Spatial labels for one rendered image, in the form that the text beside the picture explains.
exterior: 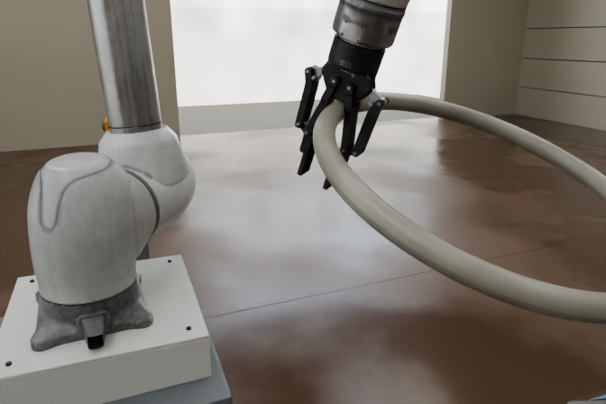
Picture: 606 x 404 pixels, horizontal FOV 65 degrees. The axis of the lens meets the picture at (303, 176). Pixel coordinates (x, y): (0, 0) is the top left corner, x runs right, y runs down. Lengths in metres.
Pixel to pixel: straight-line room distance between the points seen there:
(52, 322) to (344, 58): 0.61
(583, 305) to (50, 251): 0.70
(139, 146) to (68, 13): 5.79
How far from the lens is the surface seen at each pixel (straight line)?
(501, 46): 9.22
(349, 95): 0.70
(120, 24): 0.95
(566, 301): 0.52
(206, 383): 0.87
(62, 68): 6.70
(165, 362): 0.84
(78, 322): 0.86
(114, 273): 0.84
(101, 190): 0.80
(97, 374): 0.84
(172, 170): 0.96
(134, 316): 0.87
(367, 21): 0.65
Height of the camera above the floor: 1.34
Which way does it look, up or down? 16 degrees down
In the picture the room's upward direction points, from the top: straight up
